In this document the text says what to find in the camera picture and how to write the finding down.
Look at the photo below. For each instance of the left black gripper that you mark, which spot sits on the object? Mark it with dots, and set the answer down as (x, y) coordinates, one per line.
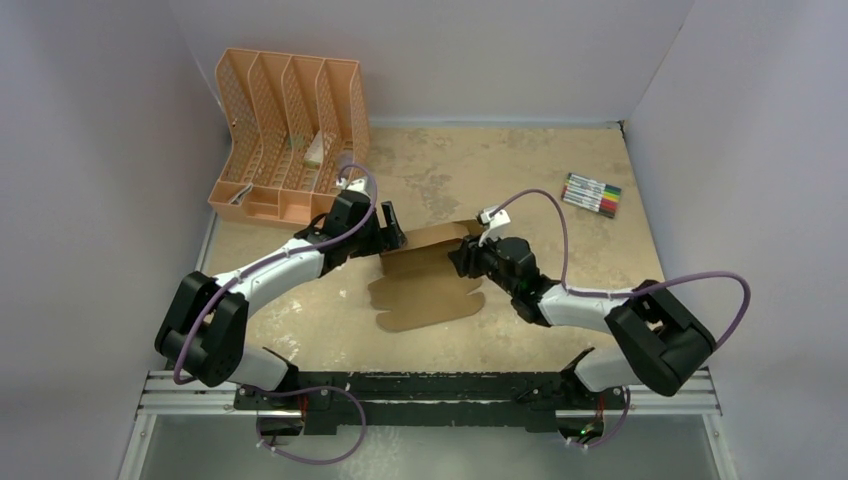
(384, 239)

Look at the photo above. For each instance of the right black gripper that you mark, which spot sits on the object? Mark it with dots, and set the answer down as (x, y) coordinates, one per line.
(469, 256)

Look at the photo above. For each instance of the brown cardboard box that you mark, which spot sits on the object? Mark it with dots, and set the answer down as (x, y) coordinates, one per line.
(419, 286)

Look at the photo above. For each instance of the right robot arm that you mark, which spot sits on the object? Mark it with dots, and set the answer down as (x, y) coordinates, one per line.
(659, 343)

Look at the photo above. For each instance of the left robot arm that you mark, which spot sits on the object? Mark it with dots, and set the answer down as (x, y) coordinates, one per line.
(204, 330)

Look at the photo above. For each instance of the small grey object in organizer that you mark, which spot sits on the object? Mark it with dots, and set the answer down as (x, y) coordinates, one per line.
(345, 158)

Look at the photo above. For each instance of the pack of coloured markers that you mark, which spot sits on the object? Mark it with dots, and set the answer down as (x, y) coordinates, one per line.
(591, 195)

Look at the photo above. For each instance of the white card in organizer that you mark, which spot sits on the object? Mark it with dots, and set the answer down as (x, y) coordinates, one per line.
(314, 155)

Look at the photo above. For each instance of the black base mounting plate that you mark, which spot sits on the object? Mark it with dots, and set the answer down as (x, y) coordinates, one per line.
(538, 402)

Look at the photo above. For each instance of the orange plastic file organizer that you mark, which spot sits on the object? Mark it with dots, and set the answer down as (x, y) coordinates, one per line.
(274, 104)

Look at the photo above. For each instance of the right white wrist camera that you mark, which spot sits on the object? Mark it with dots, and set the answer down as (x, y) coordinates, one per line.
(494, 221)

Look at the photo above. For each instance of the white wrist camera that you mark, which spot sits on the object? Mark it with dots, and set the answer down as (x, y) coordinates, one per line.
(494, 221)
(361, 185)

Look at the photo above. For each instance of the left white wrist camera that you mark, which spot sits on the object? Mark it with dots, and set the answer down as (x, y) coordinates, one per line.
(361, 185)

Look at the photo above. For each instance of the aluminium rail frame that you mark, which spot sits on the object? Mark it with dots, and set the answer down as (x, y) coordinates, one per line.
(162, 397)

